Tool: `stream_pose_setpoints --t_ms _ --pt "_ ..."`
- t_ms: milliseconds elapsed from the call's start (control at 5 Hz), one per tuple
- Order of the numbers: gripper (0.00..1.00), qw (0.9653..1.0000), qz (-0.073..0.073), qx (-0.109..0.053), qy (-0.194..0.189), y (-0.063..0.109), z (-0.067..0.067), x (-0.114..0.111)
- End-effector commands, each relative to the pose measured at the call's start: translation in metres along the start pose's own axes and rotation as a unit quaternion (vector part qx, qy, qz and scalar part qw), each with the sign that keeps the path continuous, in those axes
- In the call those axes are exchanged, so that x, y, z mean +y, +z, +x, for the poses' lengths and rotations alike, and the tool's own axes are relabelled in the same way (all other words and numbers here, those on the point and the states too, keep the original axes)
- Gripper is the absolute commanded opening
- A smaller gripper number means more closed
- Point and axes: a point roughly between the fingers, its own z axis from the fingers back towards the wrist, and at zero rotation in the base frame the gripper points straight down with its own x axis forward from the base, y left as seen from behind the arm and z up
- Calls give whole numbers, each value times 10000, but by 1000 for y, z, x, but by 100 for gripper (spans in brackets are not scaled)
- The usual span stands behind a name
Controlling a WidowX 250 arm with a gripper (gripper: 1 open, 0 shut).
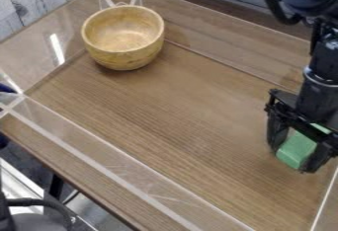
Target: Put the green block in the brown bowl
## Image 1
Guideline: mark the black table leg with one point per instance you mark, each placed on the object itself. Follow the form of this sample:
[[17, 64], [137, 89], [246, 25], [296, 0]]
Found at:
[[56, 187]]

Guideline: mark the clear acrylic tray wall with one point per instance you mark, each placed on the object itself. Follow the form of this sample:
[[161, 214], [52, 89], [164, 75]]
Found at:
[[164, 143]]

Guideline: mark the light wooden bowl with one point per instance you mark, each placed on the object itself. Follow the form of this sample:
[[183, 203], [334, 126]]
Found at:
[[123, 36]]

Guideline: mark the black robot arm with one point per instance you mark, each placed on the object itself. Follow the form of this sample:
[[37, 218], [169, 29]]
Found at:
[[316, 98]]

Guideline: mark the green rectangular block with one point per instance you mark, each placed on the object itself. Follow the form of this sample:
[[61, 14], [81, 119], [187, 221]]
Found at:
[[299, 144]]

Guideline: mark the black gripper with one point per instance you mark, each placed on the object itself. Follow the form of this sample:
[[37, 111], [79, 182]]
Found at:
[[283, 117]]

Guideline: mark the black metal base plate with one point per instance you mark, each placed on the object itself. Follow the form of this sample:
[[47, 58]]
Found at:
[[80, 221]]

